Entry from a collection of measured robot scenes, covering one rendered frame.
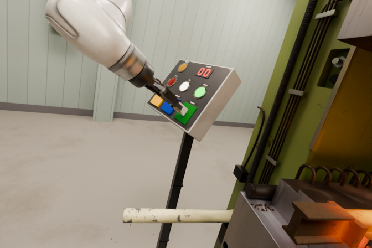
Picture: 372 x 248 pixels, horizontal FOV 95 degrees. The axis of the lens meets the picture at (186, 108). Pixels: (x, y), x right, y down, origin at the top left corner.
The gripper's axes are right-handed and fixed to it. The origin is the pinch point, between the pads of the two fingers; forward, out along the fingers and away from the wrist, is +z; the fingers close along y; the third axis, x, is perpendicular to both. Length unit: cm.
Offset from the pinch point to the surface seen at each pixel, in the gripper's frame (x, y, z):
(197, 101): 6.0, 1.7, 3.8
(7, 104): -122, -294, -24
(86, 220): -95, -60, 41
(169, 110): -2.5, -7.9, 3.1
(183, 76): 13.9, -15.3, 3.8
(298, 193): -2.9, 39.4, 4.2
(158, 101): -1.4, -18.1, 3.1
